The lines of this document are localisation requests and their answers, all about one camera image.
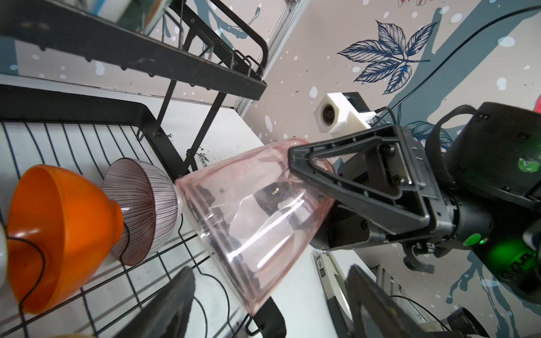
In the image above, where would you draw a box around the black wire dish rack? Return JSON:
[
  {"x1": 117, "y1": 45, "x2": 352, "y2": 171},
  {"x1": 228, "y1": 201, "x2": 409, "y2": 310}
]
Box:
[{"x1": 1, "y1": 1, "x2": 286, "y2": 337}]

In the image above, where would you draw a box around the mint green plate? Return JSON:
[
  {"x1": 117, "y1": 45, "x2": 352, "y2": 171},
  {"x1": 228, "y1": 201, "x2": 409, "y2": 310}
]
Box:
[{"x1": 117, "y1": 0, "x2": 173, "y2": 35}]

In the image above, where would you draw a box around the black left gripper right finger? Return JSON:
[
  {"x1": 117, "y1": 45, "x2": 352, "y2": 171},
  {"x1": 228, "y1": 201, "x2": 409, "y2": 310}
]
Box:
[{"x1": 346, "y1": 265, "x2": 430, "y2": 337}]

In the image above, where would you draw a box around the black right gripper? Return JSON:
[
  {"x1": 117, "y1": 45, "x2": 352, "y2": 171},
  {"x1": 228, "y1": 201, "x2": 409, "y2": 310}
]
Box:
[{"x1": 288, "y1": 125, "x2": 495, "y2": 270}]

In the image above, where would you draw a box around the white striped bowl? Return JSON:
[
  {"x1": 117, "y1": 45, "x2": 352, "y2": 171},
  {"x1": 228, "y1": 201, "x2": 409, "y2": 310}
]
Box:
[{"x1": 102, "y1": 158, "x2": 180, "y2": 266}]

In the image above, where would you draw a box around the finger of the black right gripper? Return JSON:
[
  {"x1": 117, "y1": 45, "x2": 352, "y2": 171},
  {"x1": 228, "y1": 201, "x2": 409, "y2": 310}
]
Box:
[{"x1": 253, "y1": 181, "x2": 334, "y2": 249}]

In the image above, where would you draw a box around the orange bowl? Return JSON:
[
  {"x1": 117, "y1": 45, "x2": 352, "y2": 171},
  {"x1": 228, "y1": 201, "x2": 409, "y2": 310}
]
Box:
[{"x1": 7, "y1": 165, "x2": 123, "y2": 314}]

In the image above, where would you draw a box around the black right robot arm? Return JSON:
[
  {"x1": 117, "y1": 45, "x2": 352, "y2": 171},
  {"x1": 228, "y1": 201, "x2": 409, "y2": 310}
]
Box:
[{"x1": 286, "y1": 102, "x2": 540, "y2": 304}]

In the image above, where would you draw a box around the aluminium frame corner post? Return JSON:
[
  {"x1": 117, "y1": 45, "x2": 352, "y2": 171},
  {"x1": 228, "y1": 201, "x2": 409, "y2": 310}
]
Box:
[{"x1": 232, "y1": 0, "x2": 311, "y2": 117}]

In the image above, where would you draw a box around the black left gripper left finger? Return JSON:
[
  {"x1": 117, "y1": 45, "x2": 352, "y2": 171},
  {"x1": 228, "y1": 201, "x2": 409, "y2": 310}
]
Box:
[{"x1": 116, "y1": 267, "x2": 195, "y2": 337}]

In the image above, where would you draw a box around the pink plastic cup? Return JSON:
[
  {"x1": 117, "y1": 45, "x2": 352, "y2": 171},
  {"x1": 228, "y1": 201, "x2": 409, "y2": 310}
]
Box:
[{"x1": 176, "y1": 138, "x2": 308, "y2": 315}]

